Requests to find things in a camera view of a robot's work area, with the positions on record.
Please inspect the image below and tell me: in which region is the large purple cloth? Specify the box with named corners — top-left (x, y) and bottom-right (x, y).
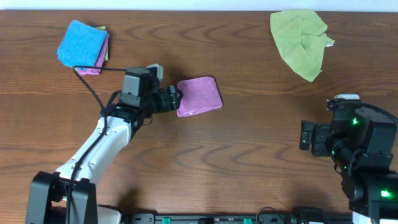
top-left (177, 77), bottom-right (223, 117)

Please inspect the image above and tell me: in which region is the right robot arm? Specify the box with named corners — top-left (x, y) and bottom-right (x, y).
top-left (299, 118), bottom-right (397, 220)

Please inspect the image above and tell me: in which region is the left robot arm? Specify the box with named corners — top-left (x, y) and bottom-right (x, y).
top-left (25, 85), bottom-right (183, 224)

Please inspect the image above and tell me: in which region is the folded purple cloth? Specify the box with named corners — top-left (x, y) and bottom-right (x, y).
top-left (77, 35), bottom-right (109, 75)

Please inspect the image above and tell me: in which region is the folded green cloth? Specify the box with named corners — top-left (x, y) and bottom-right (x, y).
top-left (96, 26), bottom-right (109, 61)

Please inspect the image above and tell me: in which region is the folded blue cloth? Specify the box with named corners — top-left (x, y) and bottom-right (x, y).
top-left (57, 20), bottom-right (108, 67)

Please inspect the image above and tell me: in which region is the loose green cloth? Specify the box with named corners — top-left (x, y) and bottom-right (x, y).
top-left (270, 9), bottom-right (335, 82)

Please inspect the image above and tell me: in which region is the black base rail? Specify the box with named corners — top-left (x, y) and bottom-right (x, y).
top-left (126, 207), bottom-right (353, 224)

